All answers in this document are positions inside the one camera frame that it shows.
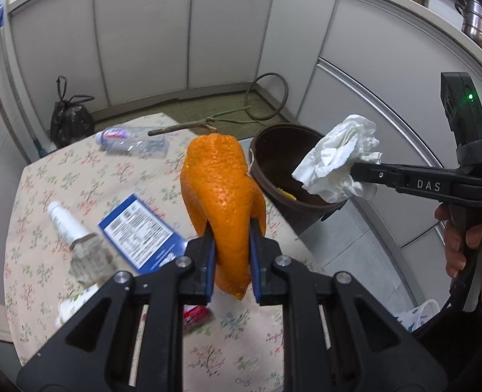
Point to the clear plastic bottle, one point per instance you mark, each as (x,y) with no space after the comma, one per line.
(134,143)

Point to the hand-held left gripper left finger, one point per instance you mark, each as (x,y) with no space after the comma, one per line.
(209,253)

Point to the floral tablecloth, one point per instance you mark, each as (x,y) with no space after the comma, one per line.
(61,171)

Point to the wooden stick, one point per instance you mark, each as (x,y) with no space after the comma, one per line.
(183,125)

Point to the person's dark clothing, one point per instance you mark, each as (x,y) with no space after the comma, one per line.
(469,355)

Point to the crumpled clear plastic wrapper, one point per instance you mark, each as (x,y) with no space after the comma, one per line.
(89,261)

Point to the yellow peel scrap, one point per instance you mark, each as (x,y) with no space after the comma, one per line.
(288,194)

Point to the white tube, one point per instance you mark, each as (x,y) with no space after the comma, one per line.
(65,224)

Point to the orange peel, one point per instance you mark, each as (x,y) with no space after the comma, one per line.
(220,196)

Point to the white tissue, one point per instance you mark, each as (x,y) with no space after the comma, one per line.
(339,151)

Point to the white kitchen cabinet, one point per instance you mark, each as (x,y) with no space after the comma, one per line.
(142,28)

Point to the black garbage bag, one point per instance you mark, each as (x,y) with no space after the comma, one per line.
(69,124)

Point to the person's right hand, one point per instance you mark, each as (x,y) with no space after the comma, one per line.
(455,249)

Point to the white plastic bag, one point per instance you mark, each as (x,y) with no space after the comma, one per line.
(418,312)

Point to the white printed paper cup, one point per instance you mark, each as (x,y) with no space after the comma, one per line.
(71,308)

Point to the blue cardboard box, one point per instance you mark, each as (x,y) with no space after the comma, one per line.
(138,228)

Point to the red crumpled wrapper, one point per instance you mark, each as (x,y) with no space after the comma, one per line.
(195,316)

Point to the olive floor mat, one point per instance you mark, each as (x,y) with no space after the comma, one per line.
(208,104)

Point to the stacked steel steamer pot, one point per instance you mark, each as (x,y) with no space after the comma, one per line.
(480,24)

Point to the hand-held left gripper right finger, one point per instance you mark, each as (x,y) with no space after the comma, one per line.
(255,261)

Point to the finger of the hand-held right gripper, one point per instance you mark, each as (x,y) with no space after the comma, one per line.
(388,177)

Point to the brown plastic bin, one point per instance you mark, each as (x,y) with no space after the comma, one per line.
(281,147)

